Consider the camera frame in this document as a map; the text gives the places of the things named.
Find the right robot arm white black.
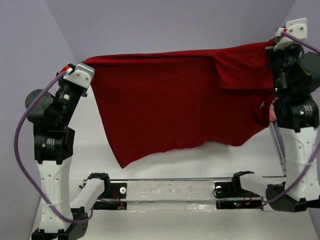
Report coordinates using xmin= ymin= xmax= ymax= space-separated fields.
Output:
xmin=230 ymin=44 xmax=320 ymax=213

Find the pink t shirt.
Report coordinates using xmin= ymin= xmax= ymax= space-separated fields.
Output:
xmin=269 ymin=98 xmax=277 ymax=122

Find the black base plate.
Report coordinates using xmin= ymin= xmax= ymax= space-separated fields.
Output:
xmin=212 ymin=181 xmax=263 ymax=210
xmin=93 ymin=181 xmax=127 ymax=211

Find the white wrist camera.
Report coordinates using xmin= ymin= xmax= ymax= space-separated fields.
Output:
xmin=62 ymin=62 xmax=95 ymax=90
xmin=265 ymin=18 xmax=308 ymax=51

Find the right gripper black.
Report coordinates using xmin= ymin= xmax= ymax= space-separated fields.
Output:
xmin=267 ymin=36 xmax=303 ymax=96

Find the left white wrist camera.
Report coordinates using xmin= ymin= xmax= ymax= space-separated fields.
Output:
xmin=62 ymin=62 xmax=95 ymax=90

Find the metal rail at table front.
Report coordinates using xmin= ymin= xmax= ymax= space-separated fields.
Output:
xmin=110 ymin=176 xmax=286 ymax=182

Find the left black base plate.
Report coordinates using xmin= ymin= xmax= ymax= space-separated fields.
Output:
xmin=93 ymin=181 xmax=127 ymax=211

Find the dark red t shirt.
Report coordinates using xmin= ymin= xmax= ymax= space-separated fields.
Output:
xmin=85 ymin=40 xmax=275 ymax=168

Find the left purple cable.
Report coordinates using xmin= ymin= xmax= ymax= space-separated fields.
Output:
xmin=14 ymin=69 xmax=95 ymax=223

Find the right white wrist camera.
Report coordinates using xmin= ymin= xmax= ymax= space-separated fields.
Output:
xmin=265 ymin=18 xmax=308 ymax=51

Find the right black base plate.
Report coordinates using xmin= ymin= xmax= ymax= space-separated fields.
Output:
xmin=212 ymin=181 xmax=263 ymax=210

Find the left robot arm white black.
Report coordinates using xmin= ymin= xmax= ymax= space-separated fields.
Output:
xmin=25 ymin=78 xmax=111 ymax=240

